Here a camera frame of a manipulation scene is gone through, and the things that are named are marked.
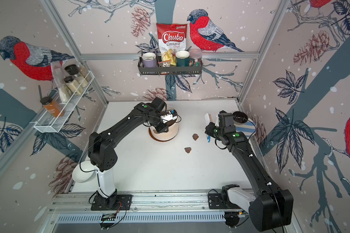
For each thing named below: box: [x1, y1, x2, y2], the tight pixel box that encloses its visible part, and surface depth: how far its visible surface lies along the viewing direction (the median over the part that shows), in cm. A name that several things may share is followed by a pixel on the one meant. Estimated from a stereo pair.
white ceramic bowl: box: [71, 160, 97, 183], surface depth 80 cm
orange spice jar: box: [43, 100, 66, 117], surface depth 69 cm
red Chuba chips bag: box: [156, 22, 189, 56], surface depth 81 cm
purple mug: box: [141, 51, 157, 68], surface depth 85 cm
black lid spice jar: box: [63, 76, 84, 95], surface depth 78 cm
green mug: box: [175, 49, 195, 67], surface depth 85 cm
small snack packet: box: [158, 60, 172, 68], surface depth 87 cm
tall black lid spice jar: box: [64, 64, 89, 88], surface depth 81 cm
